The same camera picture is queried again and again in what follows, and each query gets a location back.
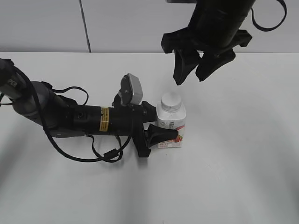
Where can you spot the white ribbed bottle cap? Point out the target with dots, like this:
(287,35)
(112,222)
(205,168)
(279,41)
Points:
(171,102)

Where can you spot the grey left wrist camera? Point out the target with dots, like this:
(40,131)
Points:
(130,92)

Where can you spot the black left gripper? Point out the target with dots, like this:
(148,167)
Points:
(128,121)

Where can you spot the white yili changqing yogurt bottle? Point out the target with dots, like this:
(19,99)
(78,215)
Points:
(171,120)

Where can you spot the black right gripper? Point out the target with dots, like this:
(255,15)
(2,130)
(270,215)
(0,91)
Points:
(213,27)

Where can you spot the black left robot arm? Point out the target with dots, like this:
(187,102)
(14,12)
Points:
(62,117)

